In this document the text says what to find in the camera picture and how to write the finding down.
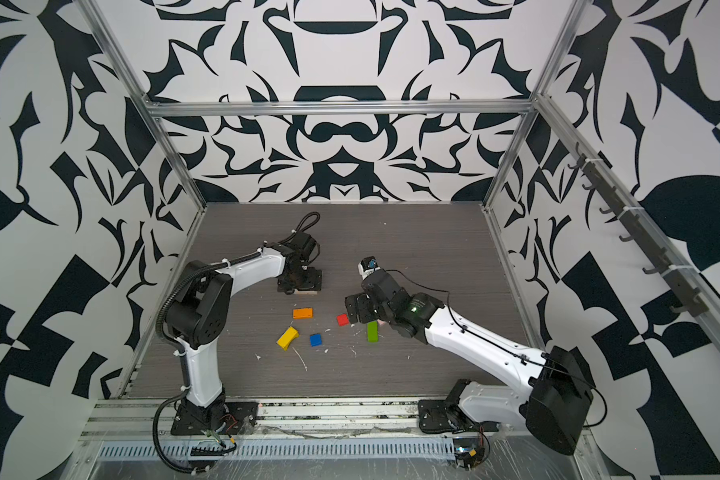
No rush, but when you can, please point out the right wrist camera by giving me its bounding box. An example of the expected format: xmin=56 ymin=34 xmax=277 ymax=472
xmin=358 ymin=256 xmax=379 ymax=279

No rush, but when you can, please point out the aluminium frame crossbar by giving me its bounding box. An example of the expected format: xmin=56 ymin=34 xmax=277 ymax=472
xmin=145 ymin=99 xmax=532 ymax=118

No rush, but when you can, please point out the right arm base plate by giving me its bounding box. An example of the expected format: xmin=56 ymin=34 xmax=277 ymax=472
xmin=417 ymin=399 xmax=499 ymax=435

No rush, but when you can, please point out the left black corrugated cable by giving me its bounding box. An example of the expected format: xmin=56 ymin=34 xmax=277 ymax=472
xmin=151 ymin=392 xmax=217 ymax=476

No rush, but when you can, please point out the green wood block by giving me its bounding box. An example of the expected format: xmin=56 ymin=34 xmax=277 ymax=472
xmin=366 ymin=321 xmax=379 ymax=343

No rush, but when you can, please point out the black hook rack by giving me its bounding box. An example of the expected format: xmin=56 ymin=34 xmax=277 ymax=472
xmin=569 ymin=145 xmax=709 ymax=317

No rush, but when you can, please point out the orange wood block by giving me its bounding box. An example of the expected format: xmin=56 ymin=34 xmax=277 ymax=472
xmin=292 ymin=308 xmax=314 ymax=320

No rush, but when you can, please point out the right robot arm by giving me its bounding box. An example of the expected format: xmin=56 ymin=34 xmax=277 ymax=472
xmin=345 ymin=257 xmax=598 ymax=456

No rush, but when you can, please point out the aluminium front rail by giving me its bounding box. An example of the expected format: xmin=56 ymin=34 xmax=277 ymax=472
xmin=74 ymin=392 xmax=595 ymax=463

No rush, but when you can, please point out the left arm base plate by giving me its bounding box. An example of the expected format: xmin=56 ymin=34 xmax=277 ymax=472
xmin=170 ymin=400 xmax=259 ymax=436

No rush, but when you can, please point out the yellow arch wood block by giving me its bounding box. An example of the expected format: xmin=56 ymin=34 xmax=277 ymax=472
xmin=276 ymin=326 xmax=300 ymax=351

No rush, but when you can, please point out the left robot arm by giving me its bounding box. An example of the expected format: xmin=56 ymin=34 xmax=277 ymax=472
xmin=155 ymin=231 xmax=322 ymax=411

